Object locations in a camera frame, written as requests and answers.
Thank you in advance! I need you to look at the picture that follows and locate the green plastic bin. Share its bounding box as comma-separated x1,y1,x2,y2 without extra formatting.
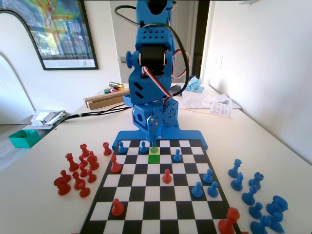
8,129,41,149

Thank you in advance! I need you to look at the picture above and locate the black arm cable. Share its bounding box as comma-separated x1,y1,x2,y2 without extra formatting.
114,4,191,97

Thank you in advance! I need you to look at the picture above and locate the blue chess bishop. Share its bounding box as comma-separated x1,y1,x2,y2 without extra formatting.
242,185,258,205

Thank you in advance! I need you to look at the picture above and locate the dark grey flat box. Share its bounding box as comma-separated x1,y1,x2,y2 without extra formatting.
170,84,183,96

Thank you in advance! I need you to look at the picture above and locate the thin orange stick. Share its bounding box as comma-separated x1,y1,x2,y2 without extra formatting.
180,108,215,116

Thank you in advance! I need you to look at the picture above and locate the red chess bishop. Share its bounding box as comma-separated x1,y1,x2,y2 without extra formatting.
110,154,122,173
87,151,100,171

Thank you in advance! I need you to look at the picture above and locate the black framed poster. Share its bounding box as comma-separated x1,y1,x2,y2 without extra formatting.
0,0,99,71

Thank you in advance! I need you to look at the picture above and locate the long brown cardboard box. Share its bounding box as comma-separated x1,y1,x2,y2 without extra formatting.
83,89,130,110

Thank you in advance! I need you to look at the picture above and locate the red white servo wire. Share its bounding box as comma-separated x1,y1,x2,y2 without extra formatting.
142,50,191,98

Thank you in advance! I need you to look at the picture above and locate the blue chess queen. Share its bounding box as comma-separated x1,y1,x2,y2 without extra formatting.
228,158,243,178

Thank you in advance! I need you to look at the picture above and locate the silver yellow tube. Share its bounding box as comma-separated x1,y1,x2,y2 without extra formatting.
109,81,126,90

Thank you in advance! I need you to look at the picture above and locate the red chess knight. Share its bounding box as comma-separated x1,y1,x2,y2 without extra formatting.
53,170,72,196

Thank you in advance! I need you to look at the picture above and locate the white paper stack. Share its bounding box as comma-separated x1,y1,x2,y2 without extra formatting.
202,94,242,110

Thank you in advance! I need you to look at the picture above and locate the multicolour marker set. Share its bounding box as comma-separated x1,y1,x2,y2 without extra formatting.
103,87,124,95

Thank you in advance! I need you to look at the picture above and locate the blue chess knight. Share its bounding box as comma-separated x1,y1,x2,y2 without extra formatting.
231,172,244,192

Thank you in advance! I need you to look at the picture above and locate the clear plastic bag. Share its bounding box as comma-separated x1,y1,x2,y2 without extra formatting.
181,89,213,109

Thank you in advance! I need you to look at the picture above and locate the pile of silver white wrappers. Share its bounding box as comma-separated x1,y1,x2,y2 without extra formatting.
30,109,66,127

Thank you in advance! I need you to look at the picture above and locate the white arched panel black edge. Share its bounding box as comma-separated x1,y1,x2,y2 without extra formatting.
0,9,46,117

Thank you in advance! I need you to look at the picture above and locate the printed paper sheet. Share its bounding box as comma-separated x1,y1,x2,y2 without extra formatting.
209,101,234,119

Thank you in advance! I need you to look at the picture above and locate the red chess piece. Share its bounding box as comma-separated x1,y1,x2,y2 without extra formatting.
72,171,86,190

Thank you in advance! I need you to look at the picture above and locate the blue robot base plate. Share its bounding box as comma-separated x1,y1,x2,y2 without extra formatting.
112,126,209,151

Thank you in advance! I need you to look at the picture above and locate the black and white chessboard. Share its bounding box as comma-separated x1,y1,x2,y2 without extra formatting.
79,138,242,234

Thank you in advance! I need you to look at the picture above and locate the blue patterned mask pack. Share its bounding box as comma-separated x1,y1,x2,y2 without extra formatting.
185,77,205,94

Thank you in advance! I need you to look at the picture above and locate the black cable bundle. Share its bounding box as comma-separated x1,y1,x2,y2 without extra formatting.
56,102,133,122

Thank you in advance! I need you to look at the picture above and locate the blue plastic chess rook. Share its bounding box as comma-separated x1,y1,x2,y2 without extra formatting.
266,195,289,216

